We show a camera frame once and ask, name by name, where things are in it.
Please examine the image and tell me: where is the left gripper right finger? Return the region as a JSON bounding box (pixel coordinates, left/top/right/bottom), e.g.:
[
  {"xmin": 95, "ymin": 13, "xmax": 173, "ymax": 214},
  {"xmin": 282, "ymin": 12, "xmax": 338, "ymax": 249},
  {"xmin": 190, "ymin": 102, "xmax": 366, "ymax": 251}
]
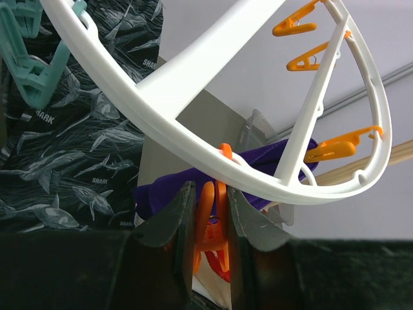
[{"xmin": 227, "ymin": 189, "xmax": 412, "ymax": 309}]

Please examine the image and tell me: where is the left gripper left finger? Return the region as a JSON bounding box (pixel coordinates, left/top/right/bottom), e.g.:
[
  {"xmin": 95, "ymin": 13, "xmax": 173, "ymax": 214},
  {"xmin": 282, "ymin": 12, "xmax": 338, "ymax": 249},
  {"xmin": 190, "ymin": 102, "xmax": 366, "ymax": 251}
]
[{"xmin": 1, "ymin": 182, "xmax": 196, "ymax": 309}]

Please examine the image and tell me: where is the orange front clip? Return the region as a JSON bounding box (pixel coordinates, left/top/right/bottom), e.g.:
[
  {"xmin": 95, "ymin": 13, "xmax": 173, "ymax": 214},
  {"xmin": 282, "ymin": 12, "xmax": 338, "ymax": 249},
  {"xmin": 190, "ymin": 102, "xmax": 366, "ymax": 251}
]
[{"xmin": 192, "ymin": 143, "xmax": 233, "ymax": 275}]

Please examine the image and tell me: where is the orange clip holding purple sock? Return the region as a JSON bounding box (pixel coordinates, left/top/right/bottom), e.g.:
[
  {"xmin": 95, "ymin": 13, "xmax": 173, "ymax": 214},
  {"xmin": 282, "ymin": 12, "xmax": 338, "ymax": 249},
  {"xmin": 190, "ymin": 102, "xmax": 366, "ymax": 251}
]
[{"xmin": 304, "ymin": 125, "xmax": 383, "ymax": 163}]

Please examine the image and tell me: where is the white round clip hanger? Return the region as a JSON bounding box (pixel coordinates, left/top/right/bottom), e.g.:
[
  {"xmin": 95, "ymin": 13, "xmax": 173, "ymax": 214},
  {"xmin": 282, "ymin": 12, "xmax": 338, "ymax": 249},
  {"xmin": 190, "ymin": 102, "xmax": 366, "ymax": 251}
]
[{"xmin": 42, "ymin": 1, "xmax": 392, "ymax": 205}]

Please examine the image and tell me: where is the orange clip right bar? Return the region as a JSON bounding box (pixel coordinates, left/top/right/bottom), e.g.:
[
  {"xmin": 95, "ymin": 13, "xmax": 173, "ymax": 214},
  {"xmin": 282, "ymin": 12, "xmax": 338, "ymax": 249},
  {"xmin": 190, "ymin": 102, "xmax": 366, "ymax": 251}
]
[{"xmin": 286, "ymin": 41, "xmax": 330, "ymax": 72}]

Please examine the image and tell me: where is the orange clip upper right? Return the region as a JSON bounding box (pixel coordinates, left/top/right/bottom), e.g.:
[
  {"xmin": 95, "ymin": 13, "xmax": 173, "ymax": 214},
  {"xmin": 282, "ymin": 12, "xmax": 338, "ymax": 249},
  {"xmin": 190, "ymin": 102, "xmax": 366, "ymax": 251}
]
[{"xmin": 272, "ymin": 0, "xmax": 325, "ymax": 37}]

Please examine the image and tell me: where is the teal clip front left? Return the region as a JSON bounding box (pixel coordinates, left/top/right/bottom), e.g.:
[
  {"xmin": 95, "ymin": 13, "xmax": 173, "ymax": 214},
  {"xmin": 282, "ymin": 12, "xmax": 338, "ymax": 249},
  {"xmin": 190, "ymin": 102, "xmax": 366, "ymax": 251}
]
[{"xmin": 1, "ymin": 1, "xmax": 70, "ymax": 109}]

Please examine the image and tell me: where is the purple sock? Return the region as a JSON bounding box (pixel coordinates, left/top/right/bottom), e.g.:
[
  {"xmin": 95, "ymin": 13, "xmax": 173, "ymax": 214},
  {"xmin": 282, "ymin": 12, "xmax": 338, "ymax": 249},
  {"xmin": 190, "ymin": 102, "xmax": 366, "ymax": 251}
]
[{"xmin": 132, "ymin": 138, "xmax": 320, "ymax": 223}]

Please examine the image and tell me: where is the dark shark print cloth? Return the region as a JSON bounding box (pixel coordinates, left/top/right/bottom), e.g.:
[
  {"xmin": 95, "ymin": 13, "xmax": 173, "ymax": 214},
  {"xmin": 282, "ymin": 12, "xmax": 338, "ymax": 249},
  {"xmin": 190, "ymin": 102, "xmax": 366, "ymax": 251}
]
[{"xmin": 1, "ymin": 1, "xmax": 163, "ymax": 233}]

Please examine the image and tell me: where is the grey plastic bin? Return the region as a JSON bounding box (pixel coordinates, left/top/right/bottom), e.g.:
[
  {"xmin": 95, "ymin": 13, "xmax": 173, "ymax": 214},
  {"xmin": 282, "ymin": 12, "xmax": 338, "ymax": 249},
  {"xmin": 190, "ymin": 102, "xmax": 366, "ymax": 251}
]
[{"xmin": 237, "ymin": 109, "xmax": 294, "ymax": 228}]

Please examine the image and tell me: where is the wooden clothes rack frame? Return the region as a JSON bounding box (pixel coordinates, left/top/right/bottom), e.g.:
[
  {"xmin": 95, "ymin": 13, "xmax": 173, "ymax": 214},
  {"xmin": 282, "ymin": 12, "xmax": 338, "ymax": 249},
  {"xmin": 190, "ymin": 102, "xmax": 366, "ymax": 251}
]
[{"xmin": 316, "ymin": 139, "xmax": 413, "ymax": 186}]

